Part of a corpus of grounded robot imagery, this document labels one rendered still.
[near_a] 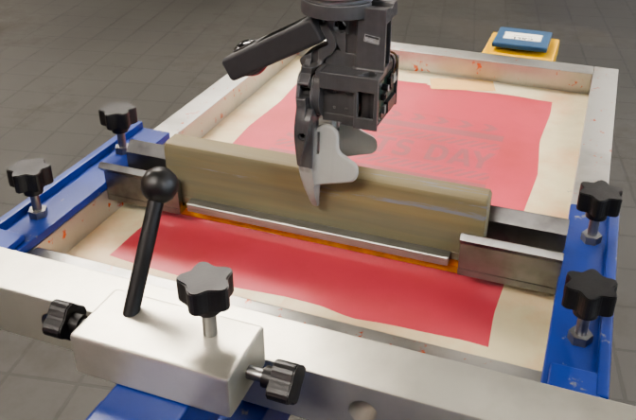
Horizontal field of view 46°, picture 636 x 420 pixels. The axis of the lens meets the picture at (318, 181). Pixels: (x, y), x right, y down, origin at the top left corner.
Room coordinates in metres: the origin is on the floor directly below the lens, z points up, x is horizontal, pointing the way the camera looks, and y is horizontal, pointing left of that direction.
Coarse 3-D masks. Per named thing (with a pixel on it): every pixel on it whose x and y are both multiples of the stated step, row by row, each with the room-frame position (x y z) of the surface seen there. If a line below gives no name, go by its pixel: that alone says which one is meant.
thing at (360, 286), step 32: (448, 96) 1.11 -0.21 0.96; (480, 96) 1.11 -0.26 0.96; (512, 96) 1.11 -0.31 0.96; (512, 128) 1.00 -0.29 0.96; (544, 128) 1.00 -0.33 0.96; (512, 160) 0.89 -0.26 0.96; (512, 192) 0.81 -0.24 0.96; (320, 256) 0.67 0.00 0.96; (352, 256) 0.67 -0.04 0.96; (320, 288) 0.61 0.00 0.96; (352, 288) 0.61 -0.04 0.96; (384, 288) 0.61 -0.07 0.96; (416, 288) 0.61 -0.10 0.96; (448, 288) 0.61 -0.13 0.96; (480, 288) 0.61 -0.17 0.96; (384, 320) 0.56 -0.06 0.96; (416, 320) 0.56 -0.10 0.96; (448, 320) 0.56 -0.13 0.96; (480, 320) 0.56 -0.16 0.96
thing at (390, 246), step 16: (192, 208) 0.71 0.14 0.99; (208, 208) 0.71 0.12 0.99; (224, 208) 0.70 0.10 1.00; (240, 208) 0.70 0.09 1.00; (256, 224) 0.68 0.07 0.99; (272, 224) 0.68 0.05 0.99; (288, 224) 0.67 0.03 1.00; (304, 224) 0.67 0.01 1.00; (320, 224) 0.67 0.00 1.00; (336, 240) 0.65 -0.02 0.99; (352, 240) 0.65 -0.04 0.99; (368, 240) 0.64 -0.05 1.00; (384, 240) 0.64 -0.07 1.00; (416, 256) 0.62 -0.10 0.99; (432, 256) 0.62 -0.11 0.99; (448, 256) 0.61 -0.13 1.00
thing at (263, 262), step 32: (288, 96) 1.11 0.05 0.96; (416, 96) 1.11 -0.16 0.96; (256, 128) 1.00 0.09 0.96; (288, 128) 1.00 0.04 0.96; (160, 224) 0.73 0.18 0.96; (192, 224) 0.73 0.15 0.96; (224, 224) 0.73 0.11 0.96; (128, 256) 0.67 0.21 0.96; (160, 256) 0.67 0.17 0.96; (192, 256) 0.67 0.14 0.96; (224, 256) 0.67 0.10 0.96; (256, 256) 0.67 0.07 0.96; (288, 256) 0.67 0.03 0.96; (256, 288) 0.61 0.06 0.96; (288, 288) 0.61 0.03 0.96
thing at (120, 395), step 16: (112, 400) 0.38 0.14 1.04; (128, 400) 0.38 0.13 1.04; (144, 400) 0.38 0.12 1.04; (160, 400) 0.38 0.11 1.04; (96, 416) 0.36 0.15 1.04; (112, 416) 0.36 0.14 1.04; (128, 416) 0.36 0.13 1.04; (144, 416) 0.36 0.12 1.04; (160, 416) 0.36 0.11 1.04; (176, 416) 0.36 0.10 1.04; (192, 416) 0.37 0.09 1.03; (208, 416) 0.39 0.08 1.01
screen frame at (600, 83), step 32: (416, 64) 1.22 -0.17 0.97; (448, 64) 1.21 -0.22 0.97; (480, 64) 1.19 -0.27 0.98; (512, 64) 1.17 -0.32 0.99; (544, 64) 1.16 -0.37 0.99; (576, 64) 1.16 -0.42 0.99; (224, 96) 1.03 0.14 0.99; (608, 96) 1.03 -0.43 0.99; (160, 128) 0.92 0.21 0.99; (192, 128) 0.94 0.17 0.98; (608, 128) 0.92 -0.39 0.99; (608, 160) 0.83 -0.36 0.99; (576, 192) 0.75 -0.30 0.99; (64, 224) 0.68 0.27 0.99; (96, 224) 0.73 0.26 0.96; (64, 256) 0.62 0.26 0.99; (320, 320) 0.52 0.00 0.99; (448, 352) 0.48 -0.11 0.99
